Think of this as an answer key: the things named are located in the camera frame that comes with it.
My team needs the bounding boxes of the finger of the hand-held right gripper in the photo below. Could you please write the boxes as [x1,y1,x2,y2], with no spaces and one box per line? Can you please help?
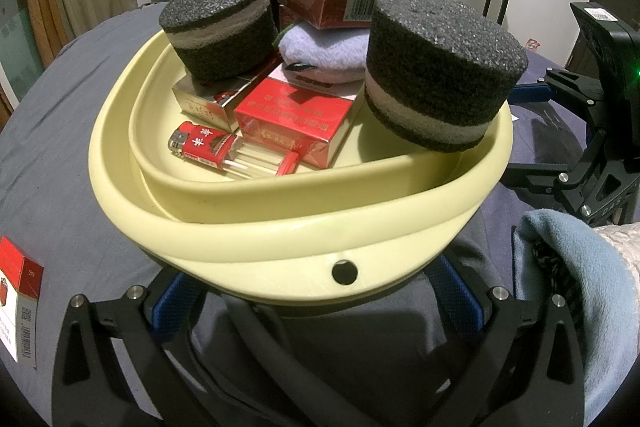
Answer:
[511,68,609,128]
[500,129,627,214]

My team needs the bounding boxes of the clear stick case red cap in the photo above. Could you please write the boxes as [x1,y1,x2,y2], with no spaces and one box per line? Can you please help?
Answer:
[222,136,301,178]

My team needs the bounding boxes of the lilac cloth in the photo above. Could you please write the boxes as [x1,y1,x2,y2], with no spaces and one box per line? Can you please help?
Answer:
[276,22,373,88]

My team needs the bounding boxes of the red cigarette box gold print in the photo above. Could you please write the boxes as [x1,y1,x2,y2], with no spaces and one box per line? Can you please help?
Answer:
[233,77,366,169]

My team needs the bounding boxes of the person's right forearm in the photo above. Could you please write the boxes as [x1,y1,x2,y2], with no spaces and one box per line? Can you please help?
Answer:
[512,209,640,424]

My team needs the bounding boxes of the pale yellow plastic basin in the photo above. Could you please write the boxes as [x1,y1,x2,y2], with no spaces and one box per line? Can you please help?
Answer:
[87,27,516,308]

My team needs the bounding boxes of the black curved tube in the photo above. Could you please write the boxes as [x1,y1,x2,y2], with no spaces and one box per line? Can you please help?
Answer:
[222,294,332,427]

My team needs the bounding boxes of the dark foam cylinder grey band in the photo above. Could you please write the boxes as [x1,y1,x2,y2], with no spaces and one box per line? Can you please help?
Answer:
[159,0,279,82]
[364,0,530,154]

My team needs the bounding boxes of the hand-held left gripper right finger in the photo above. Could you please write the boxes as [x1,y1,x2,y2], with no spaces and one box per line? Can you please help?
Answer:
[430,254,593,427]

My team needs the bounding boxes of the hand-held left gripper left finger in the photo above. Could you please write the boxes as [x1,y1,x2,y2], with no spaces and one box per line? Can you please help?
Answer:
[52,269,211,427]

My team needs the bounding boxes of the red lighter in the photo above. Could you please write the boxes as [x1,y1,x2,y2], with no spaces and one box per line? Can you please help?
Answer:
[168,121,239,170]

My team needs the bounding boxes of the dark red and silver box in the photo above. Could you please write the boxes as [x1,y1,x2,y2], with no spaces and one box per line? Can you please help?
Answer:
[171,67,273,134]

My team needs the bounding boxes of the grey-blue blanket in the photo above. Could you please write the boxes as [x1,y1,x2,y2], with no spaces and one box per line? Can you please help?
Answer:
[0,2,640,427]

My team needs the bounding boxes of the red and white cigarette pack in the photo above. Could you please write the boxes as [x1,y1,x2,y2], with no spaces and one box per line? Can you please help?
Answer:
[0,235,45,365]

